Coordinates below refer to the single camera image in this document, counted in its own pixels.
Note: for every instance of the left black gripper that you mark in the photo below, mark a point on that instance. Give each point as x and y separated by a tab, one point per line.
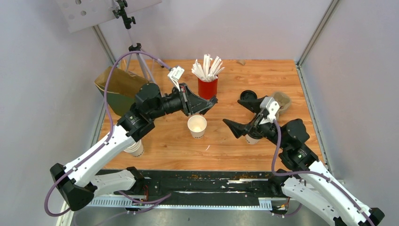
192	104

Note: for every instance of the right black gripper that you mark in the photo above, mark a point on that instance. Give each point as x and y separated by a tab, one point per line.
238	129

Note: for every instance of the white paper coffee cup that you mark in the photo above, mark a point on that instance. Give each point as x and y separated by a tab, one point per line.
250	140

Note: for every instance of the cardboard cup carrier tray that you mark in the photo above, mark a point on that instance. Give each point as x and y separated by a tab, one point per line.
284	102

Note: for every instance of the stack of white cups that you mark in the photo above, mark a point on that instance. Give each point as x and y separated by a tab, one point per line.
136	149

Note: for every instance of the green paper bag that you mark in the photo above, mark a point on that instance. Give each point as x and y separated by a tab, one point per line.
122	89

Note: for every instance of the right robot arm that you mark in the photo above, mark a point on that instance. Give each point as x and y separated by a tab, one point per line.
298	172

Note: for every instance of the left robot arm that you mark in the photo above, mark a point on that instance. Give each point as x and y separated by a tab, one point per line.
79	182

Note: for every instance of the red straw holder cup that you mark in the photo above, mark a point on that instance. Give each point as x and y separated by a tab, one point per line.
207	90

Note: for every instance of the white wrapped straws bundle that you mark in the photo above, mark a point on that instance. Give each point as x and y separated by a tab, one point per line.
209	70

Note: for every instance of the white perforated board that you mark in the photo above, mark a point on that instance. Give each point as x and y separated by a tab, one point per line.
81	14

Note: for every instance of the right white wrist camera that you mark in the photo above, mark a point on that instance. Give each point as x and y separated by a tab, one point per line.
271	106

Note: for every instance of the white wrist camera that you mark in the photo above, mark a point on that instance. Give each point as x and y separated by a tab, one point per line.
271	106
174	75

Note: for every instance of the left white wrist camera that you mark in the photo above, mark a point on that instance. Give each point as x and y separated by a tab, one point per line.
174	75

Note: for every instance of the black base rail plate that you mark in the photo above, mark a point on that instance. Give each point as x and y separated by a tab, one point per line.
208	188

